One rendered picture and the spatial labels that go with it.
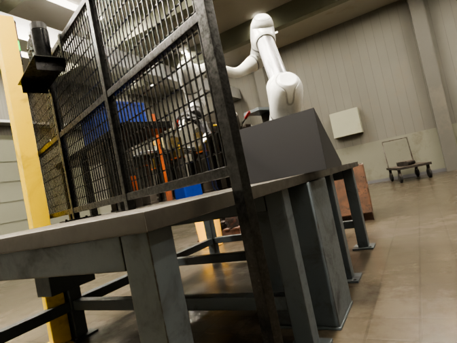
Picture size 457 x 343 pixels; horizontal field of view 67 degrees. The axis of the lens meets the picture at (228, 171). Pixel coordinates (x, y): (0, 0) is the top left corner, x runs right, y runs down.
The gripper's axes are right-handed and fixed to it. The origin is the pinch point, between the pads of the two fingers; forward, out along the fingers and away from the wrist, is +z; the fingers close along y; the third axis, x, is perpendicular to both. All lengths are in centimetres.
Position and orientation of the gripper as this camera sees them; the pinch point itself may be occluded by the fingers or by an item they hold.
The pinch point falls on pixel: (193, 134)
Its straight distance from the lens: 174.9
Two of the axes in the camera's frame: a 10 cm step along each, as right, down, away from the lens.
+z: 0.2, 6.6, -7.5
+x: 5.8, -6.1, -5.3
